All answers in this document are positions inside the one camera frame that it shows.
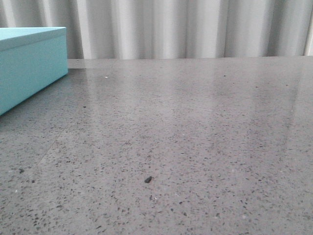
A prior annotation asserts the grey pleated curtain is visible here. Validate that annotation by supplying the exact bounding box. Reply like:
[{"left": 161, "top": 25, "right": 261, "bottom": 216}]
[{"left": 0, "top": 0, "right": 313, "bottom": 59}]

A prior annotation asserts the light blue plastic box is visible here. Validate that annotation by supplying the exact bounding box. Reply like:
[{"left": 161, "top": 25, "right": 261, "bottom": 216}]
[{"left": 0, "top": 27, "right": 68, "bottom": 114}]

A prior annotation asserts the small black debris crumb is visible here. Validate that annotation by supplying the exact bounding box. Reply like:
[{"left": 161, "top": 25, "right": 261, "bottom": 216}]
[{"left": 144, "top": 176, "right": 152, "bottom": 183}]

